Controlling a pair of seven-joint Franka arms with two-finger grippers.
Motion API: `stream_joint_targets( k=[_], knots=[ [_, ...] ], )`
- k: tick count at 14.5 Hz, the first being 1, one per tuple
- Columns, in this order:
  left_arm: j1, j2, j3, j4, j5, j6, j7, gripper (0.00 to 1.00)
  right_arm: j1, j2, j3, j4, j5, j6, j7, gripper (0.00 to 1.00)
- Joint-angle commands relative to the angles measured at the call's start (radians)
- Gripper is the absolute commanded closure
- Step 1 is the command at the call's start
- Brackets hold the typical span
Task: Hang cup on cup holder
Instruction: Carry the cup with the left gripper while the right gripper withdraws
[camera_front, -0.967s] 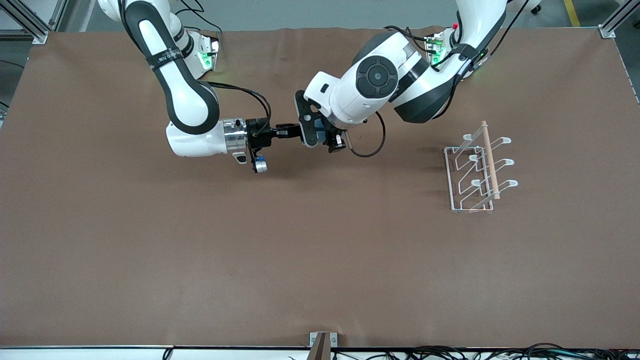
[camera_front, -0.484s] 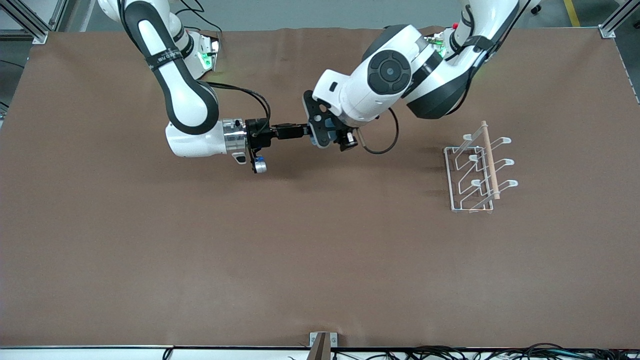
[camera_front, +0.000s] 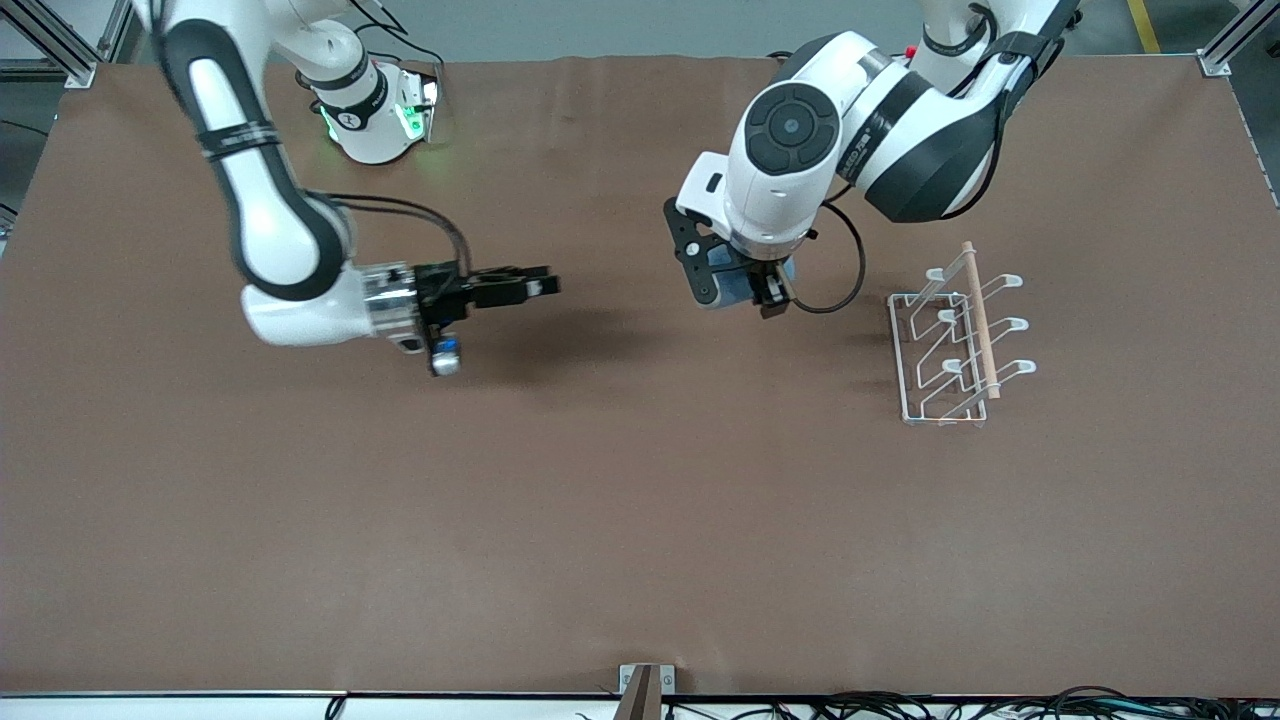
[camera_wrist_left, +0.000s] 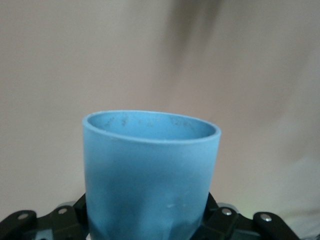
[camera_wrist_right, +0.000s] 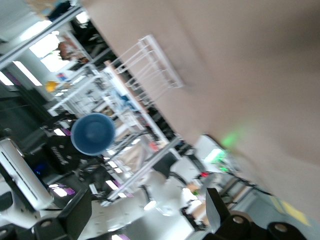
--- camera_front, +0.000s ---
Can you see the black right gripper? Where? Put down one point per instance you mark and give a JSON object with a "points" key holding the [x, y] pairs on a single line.
{"points": [[441, 290]]}

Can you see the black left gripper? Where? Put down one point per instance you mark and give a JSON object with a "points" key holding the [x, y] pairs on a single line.
{"points": [[767, 287]]}

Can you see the blue plastic cup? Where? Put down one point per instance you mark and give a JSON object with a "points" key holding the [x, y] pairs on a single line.
{"points": [[730, 280]]}

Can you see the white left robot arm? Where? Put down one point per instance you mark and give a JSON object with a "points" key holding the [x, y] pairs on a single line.
{"points": [[770, 200]]}

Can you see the brown table mat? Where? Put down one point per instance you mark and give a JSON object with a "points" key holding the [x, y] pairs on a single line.
{"points": [[600, 500]]}

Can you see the metal table edge bracket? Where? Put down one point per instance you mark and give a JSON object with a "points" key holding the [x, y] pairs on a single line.
{"points": [[645, 690]]}

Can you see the aluminium frame profile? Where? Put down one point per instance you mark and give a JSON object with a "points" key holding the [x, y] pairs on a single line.
{"points": [[60, 45], [1225, 45]]}

